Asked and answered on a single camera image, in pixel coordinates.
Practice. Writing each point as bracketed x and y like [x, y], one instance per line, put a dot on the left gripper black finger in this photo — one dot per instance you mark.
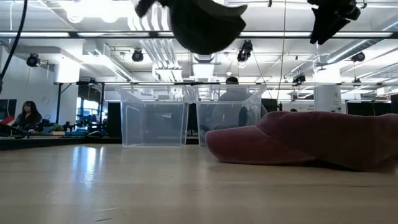
[144, 7]

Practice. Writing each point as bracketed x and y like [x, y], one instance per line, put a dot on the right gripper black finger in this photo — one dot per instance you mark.
[317, 26]
[334, 27]

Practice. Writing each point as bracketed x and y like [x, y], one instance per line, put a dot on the dark cap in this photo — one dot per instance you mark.
[205, 31]

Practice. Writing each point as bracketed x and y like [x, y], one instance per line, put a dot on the black ceiling spotlight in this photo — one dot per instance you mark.
[245, 51]
[299, 78]
[137, 55]
[358, 57]
[33, 60]

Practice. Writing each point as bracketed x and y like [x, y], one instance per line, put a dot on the white round pillar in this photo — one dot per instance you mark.
[328, 99]

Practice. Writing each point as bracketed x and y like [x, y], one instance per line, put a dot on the person behind bin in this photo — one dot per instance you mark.
[232, 93]

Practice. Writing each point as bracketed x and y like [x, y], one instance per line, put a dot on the clear plastic bin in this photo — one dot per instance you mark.
[228, 115]
[154, 121]

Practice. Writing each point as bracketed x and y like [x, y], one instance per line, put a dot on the maroon cap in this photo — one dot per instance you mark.
[311, 143]

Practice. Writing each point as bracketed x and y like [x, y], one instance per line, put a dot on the small potted plant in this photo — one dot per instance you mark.
[58, 128]

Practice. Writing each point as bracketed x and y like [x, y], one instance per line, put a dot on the seated person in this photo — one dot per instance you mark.
[28, 118]

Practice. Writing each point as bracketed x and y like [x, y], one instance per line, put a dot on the dark monitor screen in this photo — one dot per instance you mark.
[7, 109]

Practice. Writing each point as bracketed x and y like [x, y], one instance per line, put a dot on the black overhead frame beam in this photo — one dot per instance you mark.
[118, 34]

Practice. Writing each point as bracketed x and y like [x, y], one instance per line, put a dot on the black frame rail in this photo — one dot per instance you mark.
[124, 83]

